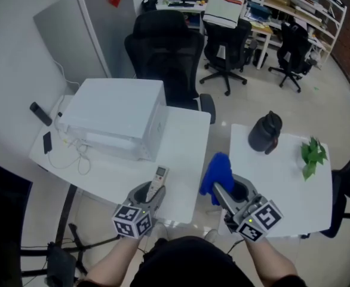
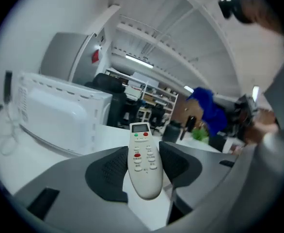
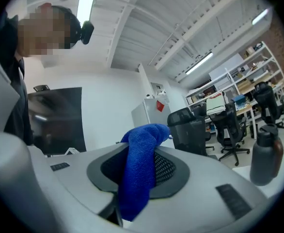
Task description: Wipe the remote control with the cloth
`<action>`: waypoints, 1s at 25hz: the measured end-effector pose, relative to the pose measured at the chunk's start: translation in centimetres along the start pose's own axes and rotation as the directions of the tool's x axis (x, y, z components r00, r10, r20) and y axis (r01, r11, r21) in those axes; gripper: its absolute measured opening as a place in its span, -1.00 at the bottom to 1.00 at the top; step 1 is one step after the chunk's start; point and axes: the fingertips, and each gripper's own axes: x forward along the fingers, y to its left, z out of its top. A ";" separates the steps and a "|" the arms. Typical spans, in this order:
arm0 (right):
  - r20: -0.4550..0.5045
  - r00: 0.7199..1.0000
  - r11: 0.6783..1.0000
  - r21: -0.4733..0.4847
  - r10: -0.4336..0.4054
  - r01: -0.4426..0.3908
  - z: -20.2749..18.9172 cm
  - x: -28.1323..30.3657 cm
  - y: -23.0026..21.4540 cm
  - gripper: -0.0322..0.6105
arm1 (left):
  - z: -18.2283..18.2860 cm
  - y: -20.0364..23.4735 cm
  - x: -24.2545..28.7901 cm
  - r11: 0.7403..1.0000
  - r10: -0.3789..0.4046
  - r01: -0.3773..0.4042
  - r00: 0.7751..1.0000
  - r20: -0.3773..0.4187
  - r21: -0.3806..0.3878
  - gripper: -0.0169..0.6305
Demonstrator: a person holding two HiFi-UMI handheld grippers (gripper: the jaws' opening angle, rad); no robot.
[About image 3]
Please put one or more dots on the blue box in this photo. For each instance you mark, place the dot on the blue box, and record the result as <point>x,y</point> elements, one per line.
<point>238,98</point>

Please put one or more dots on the long ceiling light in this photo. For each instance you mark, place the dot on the long ceiling light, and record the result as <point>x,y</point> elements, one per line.
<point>199,63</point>
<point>260,16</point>
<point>87,1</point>

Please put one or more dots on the red paper on refrigerator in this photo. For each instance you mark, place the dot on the red paper on refrigerator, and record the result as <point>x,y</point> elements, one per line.
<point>160,106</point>

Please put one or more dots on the black monitor screen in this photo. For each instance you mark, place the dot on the black monitor screen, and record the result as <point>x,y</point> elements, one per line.
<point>57,120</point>

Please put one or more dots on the white striped towel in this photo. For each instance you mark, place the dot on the white striped towel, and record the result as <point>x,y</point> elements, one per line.
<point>214,104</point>

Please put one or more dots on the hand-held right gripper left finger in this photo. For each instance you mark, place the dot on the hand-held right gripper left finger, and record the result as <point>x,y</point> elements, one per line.
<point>71,178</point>

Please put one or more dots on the black head-mounted camera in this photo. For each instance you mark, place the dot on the black head-mounted camera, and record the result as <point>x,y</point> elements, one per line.
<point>87,31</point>

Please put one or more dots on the white refrigerator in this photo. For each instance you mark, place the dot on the white refrigerator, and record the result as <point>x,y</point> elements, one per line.
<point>149,113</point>

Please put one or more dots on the black mesh office chair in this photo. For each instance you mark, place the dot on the black mesh office chair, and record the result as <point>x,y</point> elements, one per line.
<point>189,132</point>
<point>268,103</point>
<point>229,130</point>

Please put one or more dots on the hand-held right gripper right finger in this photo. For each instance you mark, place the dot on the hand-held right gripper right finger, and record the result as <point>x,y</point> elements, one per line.
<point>200,203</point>

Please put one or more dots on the white monitor stand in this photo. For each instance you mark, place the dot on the white monitor stand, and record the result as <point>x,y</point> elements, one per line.
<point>71,151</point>

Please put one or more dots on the blue cloth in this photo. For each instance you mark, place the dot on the blue cloth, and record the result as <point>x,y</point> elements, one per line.
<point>138,173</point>

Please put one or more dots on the person's upper body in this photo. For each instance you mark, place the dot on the person's upper body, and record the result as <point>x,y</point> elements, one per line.
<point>16,101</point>

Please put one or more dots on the white shelving unit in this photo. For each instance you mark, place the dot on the white shelving unit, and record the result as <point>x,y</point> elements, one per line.
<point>251,67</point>

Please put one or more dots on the dark grey water bottle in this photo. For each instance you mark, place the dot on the dark grey water bottle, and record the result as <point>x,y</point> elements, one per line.
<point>263,156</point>

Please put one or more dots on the wooden top desk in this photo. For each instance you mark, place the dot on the wooden top desk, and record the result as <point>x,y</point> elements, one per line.
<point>247,108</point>

